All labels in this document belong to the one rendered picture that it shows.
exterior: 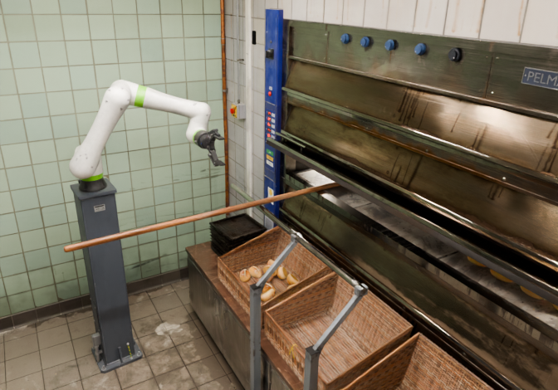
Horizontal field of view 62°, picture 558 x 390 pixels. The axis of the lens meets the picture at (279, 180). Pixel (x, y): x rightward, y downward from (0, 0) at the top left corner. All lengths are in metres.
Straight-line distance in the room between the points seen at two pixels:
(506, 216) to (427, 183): 0.36
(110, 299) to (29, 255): 0.82
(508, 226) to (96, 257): 2.15
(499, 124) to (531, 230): 0.37
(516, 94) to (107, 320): 2.53
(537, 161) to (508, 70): 0.32
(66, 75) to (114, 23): 0.45
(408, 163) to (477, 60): 0.53
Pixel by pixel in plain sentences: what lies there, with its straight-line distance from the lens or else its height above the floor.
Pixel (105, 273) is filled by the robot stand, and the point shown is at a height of 0.68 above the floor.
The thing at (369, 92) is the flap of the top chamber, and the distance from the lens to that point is 2.20.
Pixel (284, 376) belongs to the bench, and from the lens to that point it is 2.34.
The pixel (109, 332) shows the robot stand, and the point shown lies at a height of 0.26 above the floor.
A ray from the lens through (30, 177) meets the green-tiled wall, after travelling 3.42.
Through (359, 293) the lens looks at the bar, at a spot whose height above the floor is 1.16.
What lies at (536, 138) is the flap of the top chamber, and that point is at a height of 1.82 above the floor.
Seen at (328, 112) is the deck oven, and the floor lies 1.66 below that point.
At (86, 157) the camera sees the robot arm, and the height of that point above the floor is 1.45.
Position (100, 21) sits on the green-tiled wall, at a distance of 3.28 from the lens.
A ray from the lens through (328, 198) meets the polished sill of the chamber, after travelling 2.59.
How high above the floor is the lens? 2.23
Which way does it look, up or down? 22 degrees down
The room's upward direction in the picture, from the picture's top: 1 degrees clockwise
